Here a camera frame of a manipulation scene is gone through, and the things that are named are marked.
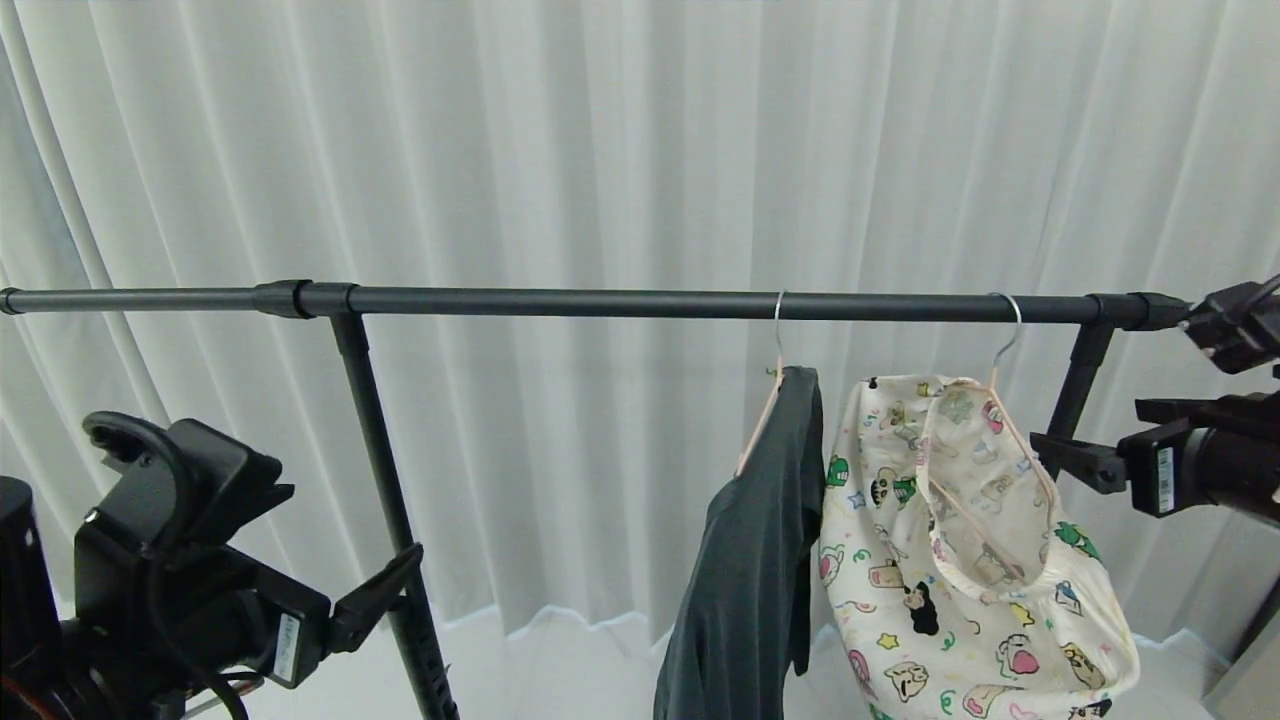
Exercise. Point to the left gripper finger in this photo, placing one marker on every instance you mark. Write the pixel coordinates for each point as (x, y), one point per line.
(370, 600)

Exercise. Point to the pink clothes hanger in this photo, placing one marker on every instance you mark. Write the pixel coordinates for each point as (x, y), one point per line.
(765, 420)
(1008, 345)

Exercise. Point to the black clothes rack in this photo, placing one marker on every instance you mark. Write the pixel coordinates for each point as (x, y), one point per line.
(600, 302)

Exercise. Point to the dark grey sleeveless top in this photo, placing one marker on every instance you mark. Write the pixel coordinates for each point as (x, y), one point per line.
(750, 580)

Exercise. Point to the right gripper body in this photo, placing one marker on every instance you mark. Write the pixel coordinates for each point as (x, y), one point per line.
(1200, 470)

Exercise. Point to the cream printed garment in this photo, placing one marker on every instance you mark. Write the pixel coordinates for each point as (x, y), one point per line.
(980, 640)

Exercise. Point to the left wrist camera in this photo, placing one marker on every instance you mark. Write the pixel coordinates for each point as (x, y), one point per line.
(180, 500)

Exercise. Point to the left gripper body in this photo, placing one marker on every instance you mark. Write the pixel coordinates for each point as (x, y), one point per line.
(200, 620)

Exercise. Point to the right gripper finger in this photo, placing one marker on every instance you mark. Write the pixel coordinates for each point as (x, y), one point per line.
(1170, 410)
(1080, 460)

